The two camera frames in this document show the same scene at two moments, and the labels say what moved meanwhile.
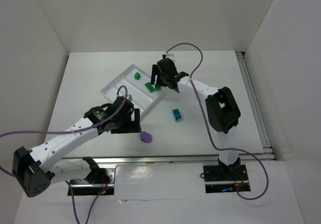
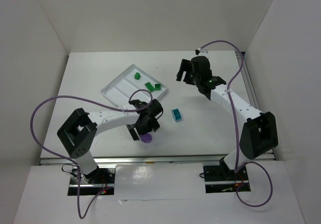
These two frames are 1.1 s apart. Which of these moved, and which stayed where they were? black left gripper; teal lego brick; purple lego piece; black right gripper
Moved: black left gripper; black right gripper
Stayed: teal lego brick; purple lego piece
